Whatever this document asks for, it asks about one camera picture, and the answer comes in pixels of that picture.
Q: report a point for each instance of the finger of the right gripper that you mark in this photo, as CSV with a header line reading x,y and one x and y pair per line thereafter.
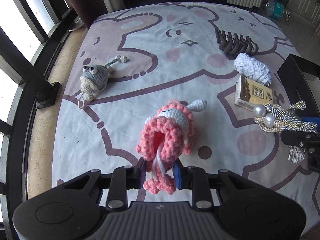
x,y
311,122

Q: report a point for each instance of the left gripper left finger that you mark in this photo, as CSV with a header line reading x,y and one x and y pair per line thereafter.
x,y
122,180

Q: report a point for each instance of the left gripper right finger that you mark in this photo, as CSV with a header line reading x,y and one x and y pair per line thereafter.
x,y
194,179

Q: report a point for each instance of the pink crochet bunny doll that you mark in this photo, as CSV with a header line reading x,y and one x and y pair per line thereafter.
x,y
164,137

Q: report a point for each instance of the yellow tissue packet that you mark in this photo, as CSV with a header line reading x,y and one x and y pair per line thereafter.
x,y
249,93

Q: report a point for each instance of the grey crochet mouse doll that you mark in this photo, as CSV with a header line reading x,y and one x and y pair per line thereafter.
x,y
94,79

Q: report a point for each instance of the black claw hair clip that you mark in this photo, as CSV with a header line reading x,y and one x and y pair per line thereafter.
x,y
232,44

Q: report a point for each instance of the black cardboard box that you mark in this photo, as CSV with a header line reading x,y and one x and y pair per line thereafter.
x,y
300,78

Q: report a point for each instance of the cartoon bear bed sheet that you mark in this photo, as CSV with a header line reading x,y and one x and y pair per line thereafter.
x,y
173,55

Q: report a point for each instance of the cream kitchen cabinets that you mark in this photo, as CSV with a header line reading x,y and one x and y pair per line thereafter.
x,y
307,9

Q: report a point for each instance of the large plastic water bottle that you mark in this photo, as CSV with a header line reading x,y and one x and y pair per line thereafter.
x,y
277,10

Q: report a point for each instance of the black window frame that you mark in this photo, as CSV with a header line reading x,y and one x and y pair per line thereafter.
x,y
32,35

